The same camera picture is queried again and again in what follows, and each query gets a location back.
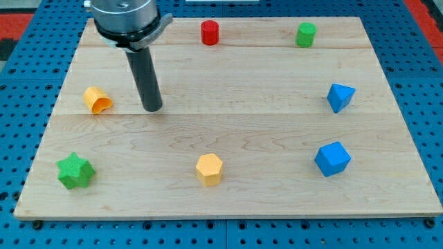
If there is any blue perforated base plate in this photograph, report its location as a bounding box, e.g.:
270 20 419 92
1 0 442 248

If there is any yellow hexagon block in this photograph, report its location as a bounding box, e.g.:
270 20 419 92
195 154 223 187

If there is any green star block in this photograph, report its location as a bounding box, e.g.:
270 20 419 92
56 152 96 190

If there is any green cylinder block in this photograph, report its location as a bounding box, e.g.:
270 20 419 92
295 22 317 48

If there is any blue cube block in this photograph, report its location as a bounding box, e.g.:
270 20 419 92
314 142 352 177

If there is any blue triangular prism block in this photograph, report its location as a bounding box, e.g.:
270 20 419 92
327 83 356 113

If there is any wooden board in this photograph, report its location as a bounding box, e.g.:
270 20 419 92
14 17 442 221

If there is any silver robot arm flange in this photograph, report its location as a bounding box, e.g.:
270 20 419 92
83 0 173 53

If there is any yellow arch block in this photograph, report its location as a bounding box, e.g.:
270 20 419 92
83 86 114 114

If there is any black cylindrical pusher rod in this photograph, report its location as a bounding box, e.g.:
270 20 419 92
126 47 163 112

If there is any red cylinder block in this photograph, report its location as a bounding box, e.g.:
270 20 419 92
200 20 219 46

